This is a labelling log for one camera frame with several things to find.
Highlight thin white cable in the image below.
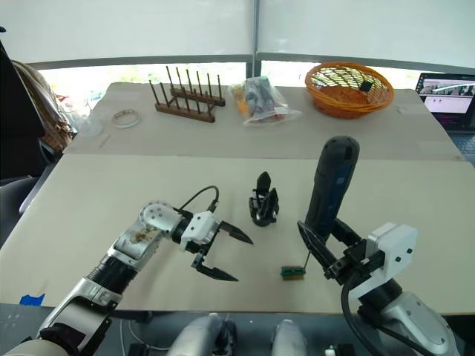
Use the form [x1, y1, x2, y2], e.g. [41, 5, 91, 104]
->
[127, 317, 172, 352]

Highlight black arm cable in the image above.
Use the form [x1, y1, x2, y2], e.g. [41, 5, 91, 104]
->
[341, 273, 430, 356]
[179, 185, 221, 215]

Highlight black gripper assembly part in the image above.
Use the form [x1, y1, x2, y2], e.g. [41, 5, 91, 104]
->
[248, 171, 281, 228]

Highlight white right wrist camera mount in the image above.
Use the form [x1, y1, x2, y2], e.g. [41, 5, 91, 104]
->
[348, 222, 419, 300]

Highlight person with long hair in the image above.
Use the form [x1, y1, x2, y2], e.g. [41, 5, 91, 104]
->
[10, 60, 77, 151]

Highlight orange woven basket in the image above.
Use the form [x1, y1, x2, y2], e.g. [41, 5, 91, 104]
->
[304, 61, 396, 120]

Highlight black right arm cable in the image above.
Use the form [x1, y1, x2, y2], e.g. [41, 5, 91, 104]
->
[341, 273, 430, 356]

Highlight dark blue electric screwdriver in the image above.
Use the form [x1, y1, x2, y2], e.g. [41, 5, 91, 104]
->
[301, 135, 361, 270]

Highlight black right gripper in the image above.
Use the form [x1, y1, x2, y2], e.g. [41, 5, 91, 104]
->
[296, 217, 386, 287]

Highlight open laptop computer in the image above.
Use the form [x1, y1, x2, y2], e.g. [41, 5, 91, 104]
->
[414, 71, 475, 157]

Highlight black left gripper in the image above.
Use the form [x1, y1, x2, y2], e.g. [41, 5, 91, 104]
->
[180, 221, 255, 283]

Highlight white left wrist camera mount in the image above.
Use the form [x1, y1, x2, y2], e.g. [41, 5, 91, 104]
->
[184, 211, 220, 248]

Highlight clear plastic container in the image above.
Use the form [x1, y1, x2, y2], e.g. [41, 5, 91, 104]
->
[78, 110, 105, 139]

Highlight silver rounded robot leg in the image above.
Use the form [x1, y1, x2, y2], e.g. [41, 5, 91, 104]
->
[168, 312, 238, 356]
[269, 319, 309, 356]

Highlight white tape ring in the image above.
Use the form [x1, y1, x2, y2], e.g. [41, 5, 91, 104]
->
[111, 108, 143, 130]

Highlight blue tape piece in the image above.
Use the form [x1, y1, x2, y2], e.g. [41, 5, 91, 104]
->
[19, 293, 47, 306]

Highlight small green screw holder block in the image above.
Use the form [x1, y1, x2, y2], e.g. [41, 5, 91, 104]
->
[281, 265, 307, 281]

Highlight grey window frame post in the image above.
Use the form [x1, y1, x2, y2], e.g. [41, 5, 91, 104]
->
[251, 0, 263, 87]

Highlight wooden peg dish rack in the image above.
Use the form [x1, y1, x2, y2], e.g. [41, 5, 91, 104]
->
[148, 65, 227, 125]

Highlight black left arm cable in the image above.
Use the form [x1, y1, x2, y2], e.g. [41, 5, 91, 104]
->
[179, 185, 221, 215]

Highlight clear plastic bag of items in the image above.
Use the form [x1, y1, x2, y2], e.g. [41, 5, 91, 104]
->
[227, 75, 304, 128]

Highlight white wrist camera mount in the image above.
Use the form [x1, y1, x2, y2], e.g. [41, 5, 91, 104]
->
[348, 222, 419, 300]
[184, 211, 220, 248]

